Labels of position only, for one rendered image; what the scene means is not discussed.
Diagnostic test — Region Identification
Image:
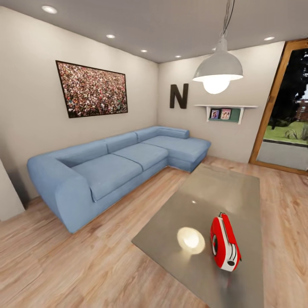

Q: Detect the radio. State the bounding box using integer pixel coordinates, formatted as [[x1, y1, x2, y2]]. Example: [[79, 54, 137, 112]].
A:
[[210, 213, 242, 272]]

